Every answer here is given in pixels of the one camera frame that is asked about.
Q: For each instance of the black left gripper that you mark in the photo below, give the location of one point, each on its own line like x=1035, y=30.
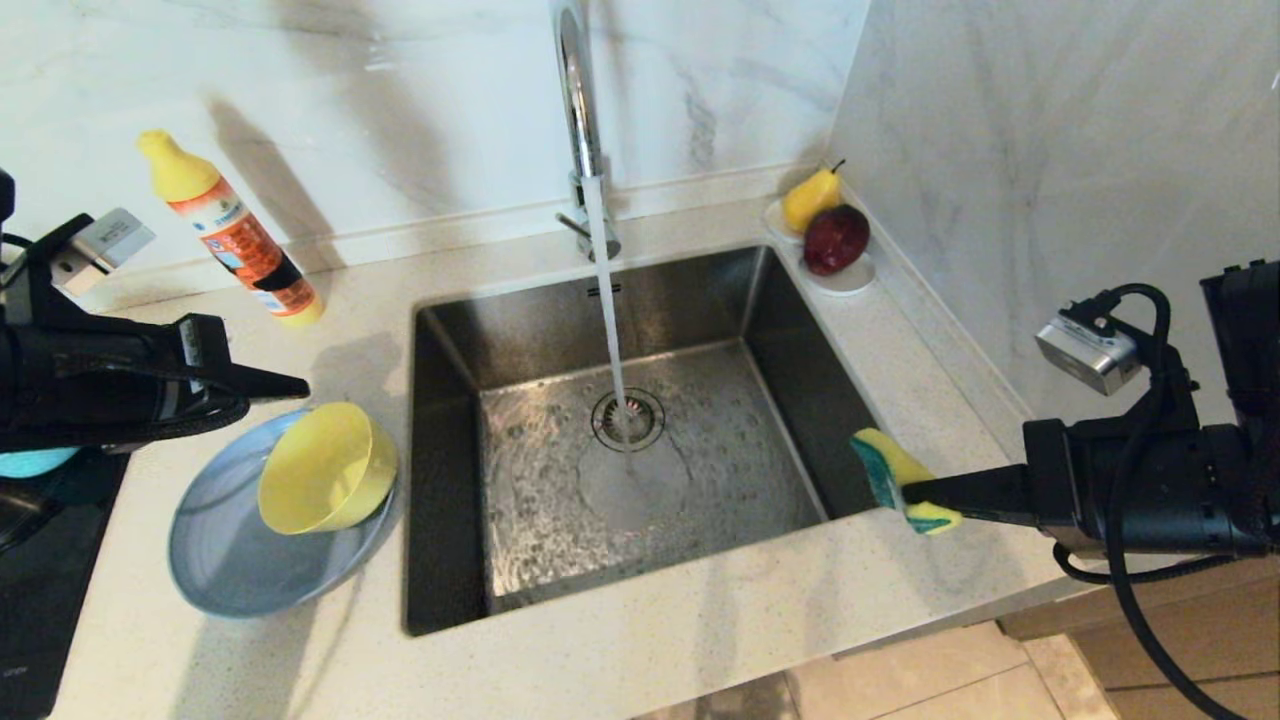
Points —
x=100, y=380

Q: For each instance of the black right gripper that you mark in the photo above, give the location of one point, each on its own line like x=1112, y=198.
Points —
x=1150, y=490

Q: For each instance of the yellow and green sponge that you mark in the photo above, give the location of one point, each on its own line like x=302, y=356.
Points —
x=890, y=455

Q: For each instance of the orange dish soap bottle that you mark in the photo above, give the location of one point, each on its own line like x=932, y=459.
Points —
x=235, y=235

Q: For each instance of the teal bowl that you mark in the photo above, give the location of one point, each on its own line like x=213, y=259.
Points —
x=35, y=462

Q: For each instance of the chrome kitchen faucet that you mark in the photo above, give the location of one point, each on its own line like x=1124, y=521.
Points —
x=575, y=100

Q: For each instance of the stainless steel sink basin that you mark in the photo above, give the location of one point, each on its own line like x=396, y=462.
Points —
x=760, y=400

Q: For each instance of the metal sink drain strainer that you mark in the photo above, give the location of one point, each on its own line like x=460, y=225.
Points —
x=645, y=420

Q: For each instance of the yellow-green bowl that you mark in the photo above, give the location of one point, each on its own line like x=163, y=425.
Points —
x=320, y=470

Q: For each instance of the blue-grey plate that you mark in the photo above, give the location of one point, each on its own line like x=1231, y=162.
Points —
x=240, y=570

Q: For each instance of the small white dish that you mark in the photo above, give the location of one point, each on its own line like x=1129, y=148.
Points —
x=850, y=281
x=775, y=222

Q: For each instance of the dark red apple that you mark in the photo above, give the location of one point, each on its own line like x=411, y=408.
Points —
x=835, y=240

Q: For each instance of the beige wooden cabinet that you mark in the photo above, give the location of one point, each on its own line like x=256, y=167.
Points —
x=1240, y=640

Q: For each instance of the black induction cooktop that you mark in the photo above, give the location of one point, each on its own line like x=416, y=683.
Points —
x=50, y=600

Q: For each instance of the yellow pear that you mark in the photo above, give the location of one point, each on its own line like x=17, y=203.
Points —
x=808, y=200

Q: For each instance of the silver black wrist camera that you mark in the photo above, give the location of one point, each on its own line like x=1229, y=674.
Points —
x=1085, y=350

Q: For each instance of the white framed wrist camera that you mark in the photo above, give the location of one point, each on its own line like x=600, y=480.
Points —
x=105, y=245

